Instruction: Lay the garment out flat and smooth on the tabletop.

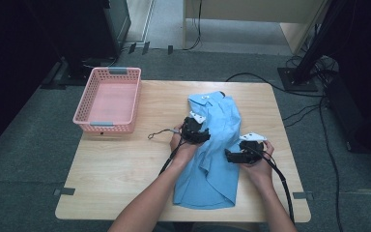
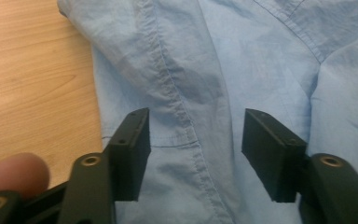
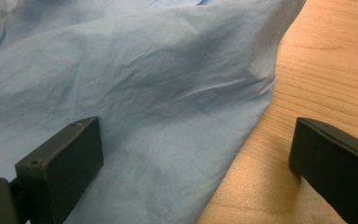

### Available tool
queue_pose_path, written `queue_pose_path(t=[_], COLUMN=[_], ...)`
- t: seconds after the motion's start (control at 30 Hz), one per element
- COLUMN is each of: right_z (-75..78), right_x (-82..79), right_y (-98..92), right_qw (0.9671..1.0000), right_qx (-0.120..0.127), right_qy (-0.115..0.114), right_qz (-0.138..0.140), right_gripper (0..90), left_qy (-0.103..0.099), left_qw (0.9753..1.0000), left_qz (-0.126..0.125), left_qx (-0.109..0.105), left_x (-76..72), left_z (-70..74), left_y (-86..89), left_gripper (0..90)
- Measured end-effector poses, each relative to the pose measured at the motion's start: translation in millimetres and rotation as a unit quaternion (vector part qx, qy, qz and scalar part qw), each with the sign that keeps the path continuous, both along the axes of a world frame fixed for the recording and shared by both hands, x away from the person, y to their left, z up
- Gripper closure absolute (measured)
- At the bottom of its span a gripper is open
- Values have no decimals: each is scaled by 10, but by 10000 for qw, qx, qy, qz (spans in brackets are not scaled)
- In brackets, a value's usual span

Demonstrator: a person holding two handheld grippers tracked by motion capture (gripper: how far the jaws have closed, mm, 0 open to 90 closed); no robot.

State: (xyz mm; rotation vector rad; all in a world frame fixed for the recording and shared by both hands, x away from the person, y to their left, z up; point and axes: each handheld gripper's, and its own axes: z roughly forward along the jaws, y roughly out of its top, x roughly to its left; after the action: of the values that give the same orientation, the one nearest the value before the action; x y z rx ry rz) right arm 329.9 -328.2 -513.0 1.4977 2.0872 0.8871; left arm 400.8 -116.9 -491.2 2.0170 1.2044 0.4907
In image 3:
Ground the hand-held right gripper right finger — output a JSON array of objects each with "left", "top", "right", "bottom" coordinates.
[{"left": 288, "top": 117, "right": 358, "bottom": 224}]

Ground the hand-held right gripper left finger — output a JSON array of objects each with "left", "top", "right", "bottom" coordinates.
[{"left": 14, "top": 116, "right": 104, "bottom": 224}]

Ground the light blue cloth garment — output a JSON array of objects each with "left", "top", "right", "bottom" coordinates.
[{"left": 0, "top": 0, "right": 308, "bottom": 224}]

